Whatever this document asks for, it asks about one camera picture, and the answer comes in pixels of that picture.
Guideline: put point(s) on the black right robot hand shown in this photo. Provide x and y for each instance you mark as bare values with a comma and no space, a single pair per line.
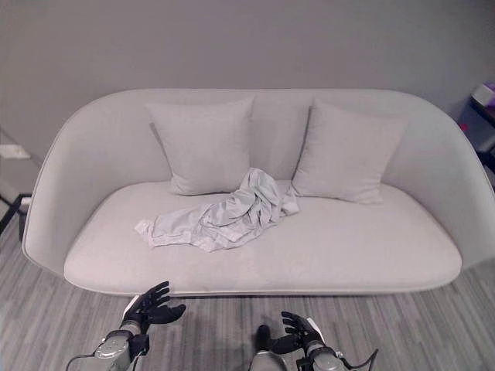
295,331

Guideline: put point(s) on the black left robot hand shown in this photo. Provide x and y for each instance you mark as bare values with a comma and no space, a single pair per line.
155,308

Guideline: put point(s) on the light grey curved sofa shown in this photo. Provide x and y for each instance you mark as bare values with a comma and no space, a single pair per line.
247,193

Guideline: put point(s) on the silver robot leg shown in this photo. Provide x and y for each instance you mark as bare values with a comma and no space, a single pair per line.
266,353

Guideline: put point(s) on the crumpled light grey garment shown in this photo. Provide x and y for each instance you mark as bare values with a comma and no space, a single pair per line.
228,214

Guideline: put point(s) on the light grey square cushion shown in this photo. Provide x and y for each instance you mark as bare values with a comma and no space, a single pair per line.
205,145
344,150

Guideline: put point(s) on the black metal side table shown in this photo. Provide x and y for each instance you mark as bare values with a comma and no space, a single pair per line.
13,181

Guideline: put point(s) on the dark shelf unit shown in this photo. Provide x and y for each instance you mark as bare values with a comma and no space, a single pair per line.
479,123

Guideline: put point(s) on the grey box with purple top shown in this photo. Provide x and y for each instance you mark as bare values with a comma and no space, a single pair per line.
485,92

